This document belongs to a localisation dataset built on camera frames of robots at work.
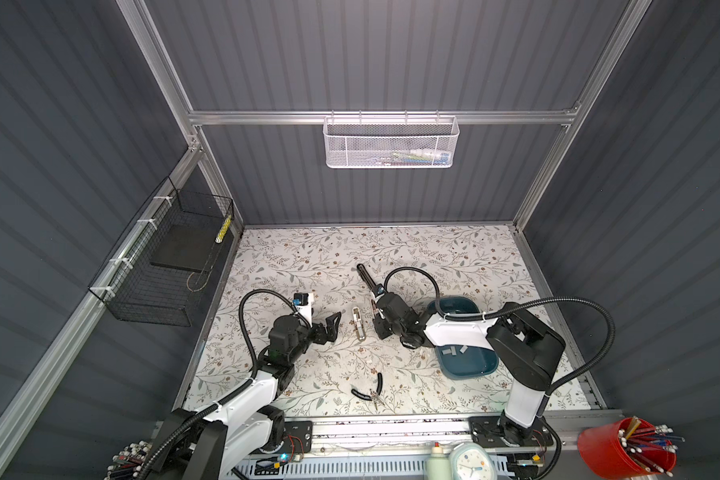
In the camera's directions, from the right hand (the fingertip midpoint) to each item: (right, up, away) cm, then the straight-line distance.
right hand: (380, 318), depth 93 cm
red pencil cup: (+48, -19, -34) cm, 61 cm away
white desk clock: (+20, -28, -24) cm, 42 cm away
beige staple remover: (-7, -1, -1) cm, 7 cm away
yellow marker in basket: (-44, +26, -12) cm, 53 cm away
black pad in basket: (-52, +22, -14) cm, 58 cm away
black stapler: (-5, +12, +10) cm, 17 cm away
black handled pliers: (-4, -18, -14) cm, 23 cm away
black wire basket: (-55, +17, -19) cm, 60 cm away
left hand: (-16, +3, -7) cm, 18 cm away
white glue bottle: (+11, -25, -29) cm, 40 cm away
